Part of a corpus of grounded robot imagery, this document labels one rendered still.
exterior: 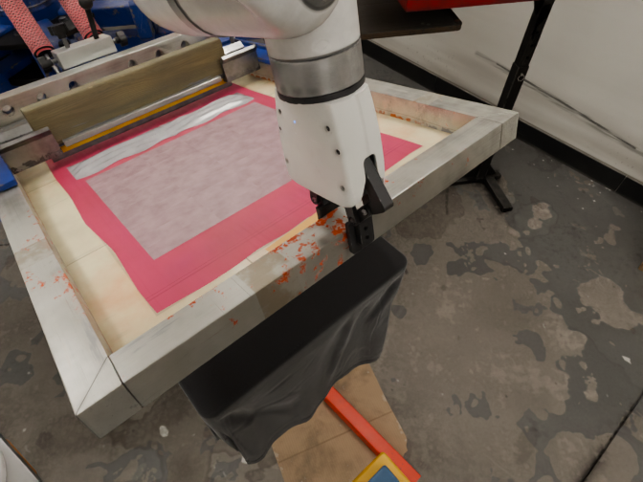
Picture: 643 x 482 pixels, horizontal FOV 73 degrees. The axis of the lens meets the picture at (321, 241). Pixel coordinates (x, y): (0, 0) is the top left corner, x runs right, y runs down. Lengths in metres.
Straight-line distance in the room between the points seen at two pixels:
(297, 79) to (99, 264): 0.35
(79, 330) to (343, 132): 0.29
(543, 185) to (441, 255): 0.78
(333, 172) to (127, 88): 0.60
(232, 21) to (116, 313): 0.34
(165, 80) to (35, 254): 0.46
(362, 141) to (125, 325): 0.30
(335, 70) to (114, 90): 0.61
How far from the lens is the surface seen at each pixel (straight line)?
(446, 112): 0.66
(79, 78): 1.13
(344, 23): 0.35
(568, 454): 1.85
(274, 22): 0.24
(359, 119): 0.36
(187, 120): 0.89
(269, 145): 0.71
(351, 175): 0.37
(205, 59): 0.96
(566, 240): 2.36
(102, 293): 0.54
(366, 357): 1.14
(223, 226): 0.56
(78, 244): 0.65
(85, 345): 0.44
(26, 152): 0.89
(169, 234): 0.58
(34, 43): 1.32
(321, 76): 0.35
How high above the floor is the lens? 1.61
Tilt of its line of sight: 51 degrees down
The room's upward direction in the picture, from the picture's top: straight up
